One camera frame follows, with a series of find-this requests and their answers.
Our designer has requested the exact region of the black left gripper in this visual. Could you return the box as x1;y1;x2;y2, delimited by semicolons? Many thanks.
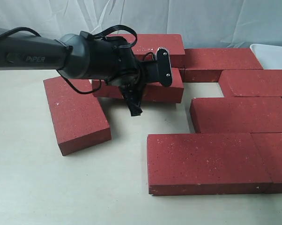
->
104;36;158;117

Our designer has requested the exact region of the red brick second row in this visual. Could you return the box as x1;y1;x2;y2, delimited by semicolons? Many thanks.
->
219;69;282;98
93;67;184;104

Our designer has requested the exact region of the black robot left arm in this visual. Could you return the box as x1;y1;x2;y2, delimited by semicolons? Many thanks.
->
0;25;158;116

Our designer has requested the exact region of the red brick stacked top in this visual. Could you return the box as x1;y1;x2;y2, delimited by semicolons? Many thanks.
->
107;34;186;68

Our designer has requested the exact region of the red brick back row right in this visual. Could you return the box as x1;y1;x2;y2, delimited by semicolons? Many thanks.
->
179;48;263;83

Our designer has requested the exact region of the red brick third row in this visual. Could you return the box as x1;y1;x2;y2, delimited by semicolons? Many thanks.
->
190;97;282;133

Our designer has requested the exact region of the white backdrop curtain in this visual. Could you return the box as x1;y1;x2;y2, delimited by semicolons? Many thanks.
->
0;0;282;48

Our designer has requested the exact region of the white plastic tray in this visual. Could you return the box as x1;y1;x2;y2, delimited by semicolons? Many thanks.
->
250;44;282;70

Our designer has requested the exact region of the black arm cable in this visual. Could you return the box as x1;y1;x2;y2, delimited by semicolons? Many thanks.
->
0;25;138;95

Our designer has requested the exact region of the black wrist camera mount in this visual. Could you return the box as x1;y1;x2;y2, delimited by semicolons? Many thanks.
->
156;47;172;87

